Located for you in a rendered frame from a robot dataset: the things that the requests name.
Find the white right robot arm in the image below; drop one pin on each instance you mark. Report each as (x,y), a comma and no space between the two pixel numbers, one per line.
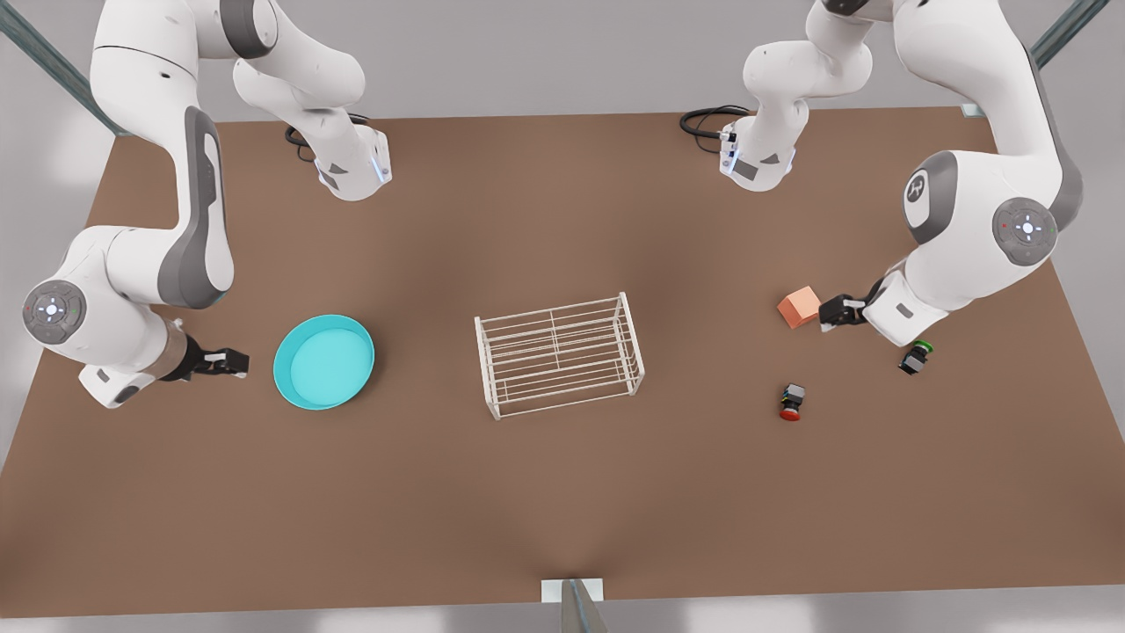
(141,255)

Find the orange cube block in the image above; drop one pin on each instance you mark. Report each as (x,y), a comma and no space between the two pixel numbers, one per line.
(799,307)

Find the turquoise round plate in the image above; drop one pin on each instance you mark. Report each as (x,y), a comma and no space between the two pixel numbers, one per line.
(323,361)

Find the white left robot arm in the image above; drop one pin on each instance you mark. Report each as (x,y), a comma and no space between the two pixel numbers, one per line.
(976,220)

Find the red button switch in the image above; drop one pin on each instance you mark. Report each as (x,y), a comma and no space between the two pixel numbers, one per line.
(792,402)

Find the green button switch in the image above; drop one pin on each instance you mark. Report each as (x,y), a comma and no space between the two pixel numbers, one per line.
(915,357)

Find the silver frame post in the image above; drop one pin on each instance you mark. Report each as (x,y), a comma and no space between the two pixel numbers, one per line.
(576,605)
(1059,37)
(53,63)

